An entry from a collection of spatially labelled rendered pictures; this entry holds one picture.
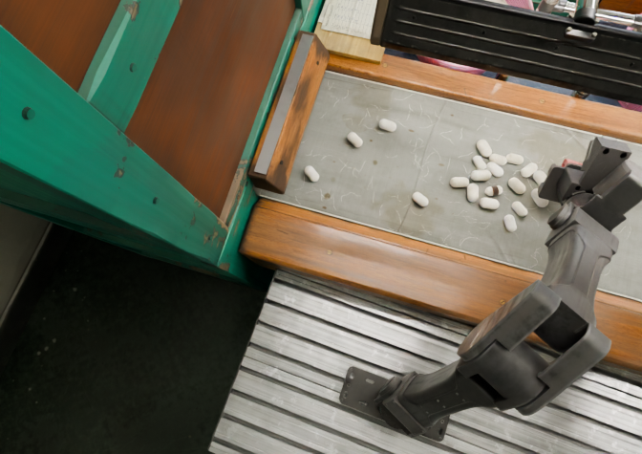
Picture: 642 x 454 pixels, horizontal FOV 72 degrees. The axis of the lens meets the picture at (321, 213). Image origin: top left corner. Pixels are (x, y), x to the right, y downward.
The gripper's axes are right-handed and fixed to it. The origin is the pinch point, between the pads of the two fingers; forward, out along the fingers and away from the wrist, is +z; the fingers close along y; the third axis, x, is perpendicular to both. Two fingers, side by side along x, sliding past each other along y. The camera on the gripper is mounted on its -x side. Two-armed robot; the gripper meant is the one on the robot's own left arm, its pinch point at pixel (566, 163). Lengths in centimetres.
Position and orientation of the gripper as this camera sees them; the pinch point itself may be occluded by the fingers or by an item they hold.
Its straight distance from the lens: 94.8
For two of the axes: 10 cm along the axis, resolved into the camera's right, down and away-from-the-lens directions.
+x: -1.3, 7.8, 6.1
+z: 2.5, -5.7, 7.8
